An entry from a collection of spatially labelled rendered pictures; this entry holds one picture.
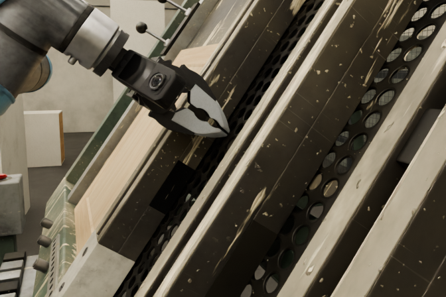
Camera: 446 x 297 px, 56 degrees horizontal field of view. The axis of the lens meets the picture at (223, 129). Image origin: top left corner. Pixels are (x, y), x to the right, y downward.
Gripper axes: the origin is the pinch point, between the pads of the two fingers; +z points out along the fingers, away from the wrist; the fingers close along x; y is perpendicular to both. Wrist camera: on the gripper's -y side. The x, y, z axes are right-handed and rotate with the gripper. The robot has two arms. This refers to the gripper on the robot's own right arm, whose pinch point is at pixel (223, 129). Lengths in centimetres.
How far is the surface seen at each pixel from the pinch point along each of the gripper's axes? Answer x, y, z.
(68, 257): 37.8, 30.3, -1.6
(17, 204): 51, 89, -11
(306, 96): -5.2, -23.0, -3.7
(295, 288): 8.9, -37.2, -5.0
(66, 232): 38, 44, -2
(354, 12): -14.9, -23.0, -4.2
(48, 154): 113, 541, 20
